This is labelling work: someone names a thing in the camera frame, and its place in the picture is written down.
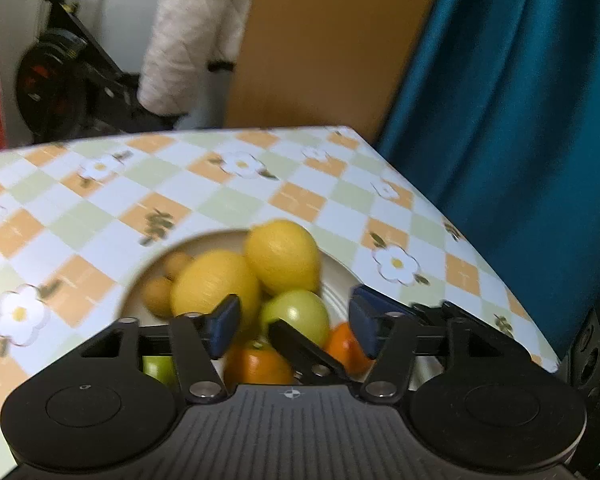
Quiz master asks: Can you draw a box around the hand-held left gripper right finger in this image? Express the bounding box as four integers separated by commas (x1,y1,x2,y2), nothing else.
348,284,533,406

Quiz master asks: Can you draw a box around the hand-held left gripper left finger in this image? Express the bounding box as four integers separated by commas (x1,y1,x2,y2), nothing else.
80,294,242,406

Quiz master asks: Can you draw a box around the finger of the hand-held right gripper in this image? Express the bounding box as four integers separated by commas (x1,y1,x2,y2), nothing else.
267,319,354,384

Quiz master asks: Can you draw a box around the beige round plate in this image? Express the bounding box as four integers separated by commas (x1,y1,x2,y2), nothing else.
121,227,381,391

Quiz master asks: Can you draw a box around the small orange tangerine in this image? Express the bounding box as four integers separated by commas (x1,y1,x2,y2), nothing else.
325,322,376,376

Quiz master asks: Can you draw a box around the pale yellow-green apple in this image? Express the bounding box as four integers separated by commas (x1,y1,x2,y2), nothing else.
259,289,331,348

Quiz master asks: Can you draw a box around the yellow lemon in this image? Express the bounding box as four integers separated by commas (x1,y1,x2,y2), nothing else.
244,219,322,296
170,250,261,321

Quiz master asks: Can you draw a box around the large yellow-orange orange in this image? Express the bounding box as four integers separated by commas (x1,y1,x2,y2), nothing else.
224,340,296,386

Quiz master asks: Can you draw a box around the green apple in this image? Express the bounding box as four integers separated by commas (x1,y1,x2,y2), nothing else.
142,355,176,386

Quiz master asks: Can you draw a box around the small tan longan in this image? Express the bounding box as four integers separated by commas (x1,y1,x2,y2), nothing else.
142,277,175,318
159,251,195,281

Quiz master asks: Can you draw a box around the checkered floral tablecloth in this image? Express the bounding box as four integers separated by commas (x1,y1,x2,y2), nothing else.
0,126,561,480

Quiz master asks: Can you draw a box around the teal curtain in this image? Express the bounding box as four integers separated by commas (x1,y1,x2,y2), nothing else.
377,0,600,361

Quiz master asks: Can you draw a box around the white quilted blanket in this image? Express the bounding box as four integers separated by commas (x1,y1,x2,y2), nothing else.
137,0,261,116

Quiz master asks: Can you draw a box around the black exercise bike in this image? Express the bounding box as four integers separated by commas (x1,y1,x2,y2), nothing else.
14,0,181,143

